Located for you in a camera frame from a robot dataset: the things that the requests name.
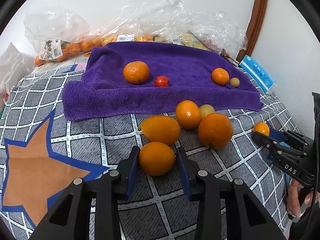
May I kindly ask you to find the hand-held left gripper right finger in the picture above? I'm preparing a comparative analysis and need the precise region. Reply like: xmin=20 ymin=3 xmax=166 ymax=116
xmin=176 ymin=146 xmax=288 ymax=240

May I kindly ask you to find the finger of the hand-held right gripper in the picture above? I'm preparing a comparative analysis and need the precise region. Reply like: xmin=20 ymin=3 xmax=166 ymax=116
xmin=267 ymin=122 xmax=313 ymax=151
xmin=251 ymin=131 xmax=300 ymax=164

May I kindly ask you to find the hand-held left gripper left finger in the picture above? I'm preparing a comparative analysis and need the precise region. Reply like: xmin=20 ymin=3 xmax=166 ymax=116
xmin=31 ymin=146 xmax=141 ymax=240

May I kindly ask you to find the small orange mandarin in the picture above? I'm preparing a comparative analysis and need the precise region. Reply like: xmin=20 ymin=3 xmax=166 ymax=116
xmin=141 ymin=115 xmax=181 ymax=146
xmin=139 ymin=142 xmax=175 ymax=176

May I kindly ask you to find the large orange mandarin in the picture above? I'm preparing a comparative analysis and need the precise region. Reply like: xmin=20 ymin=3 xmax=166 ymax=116
xmin=211 ymin=68 xmax=230 ymax=85
xmin=198 ymin=113 xmax=234 ymax=148

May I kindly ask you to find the red cherry tomato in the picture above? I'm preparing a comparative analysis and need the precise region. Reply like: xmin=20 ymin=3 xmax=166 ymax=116
xmin=154 ymin=76 xmax=171 ymax=87

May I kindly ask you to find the person's right hand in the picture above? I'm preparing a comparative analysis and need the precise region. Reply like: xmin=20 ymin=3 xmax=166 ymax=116
xmin=286 ymin=182 xmax=315 ymax=217

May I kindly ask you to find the blue tissue pack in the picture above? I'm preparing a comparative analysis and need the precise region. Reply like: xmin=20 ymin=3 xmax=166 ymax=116
xmin=239 ymin=54 xmax=278 ymax=94

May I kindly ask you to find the grey checked star bedsheet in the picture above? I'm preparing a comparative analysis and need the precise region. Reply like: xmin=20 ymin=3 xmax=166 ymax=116
xmin=0 ymin=60 xmax=300 ymax=240

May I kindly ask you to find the clear bag of red fruit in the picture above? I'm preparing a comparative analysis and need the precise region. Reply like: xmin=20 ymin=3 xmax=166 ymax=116
xmin=200 ymin=11 xmax=248 ymax=58

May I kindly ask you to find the purple towel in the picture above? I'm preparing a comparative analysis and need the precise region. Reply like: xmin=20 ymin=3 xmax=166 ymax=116
xmin=62 ymin=41 xmax=263 ymax=122

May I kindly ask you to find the clear bag of yellow fruit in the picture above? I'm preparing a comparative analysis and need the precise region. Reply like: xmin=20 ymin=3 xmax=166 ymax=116
xmin=160 ymin=29 xmax=210 ymax=52

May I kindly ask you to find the clear bag of mandarins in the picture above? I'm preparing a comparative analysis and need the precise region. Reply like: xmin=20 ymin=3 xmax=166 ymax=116
xmin=24 ymin=7 xmax=103 ymax=67
xmin=99 ymin=17 xmax=160 ymax=47

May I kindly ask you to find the crumpled clear plastic bag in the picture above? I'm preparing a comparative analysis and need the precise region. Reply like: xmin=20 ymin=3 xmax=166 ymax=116
xmin=110 ymin=0 xmax=195 ymax=38

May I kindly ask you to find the white plastic bag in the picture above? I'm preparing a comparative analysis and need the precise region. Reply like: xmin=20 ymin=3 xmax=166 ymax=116
xmin=0 ymin=42 xmax=34 ymax=103

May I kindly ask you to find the brown wooden door frame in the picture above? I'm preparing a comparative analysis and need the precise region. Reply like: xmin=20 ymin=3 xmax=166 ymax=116
xmin=236 ymin=0 xmax=269 ymax=60

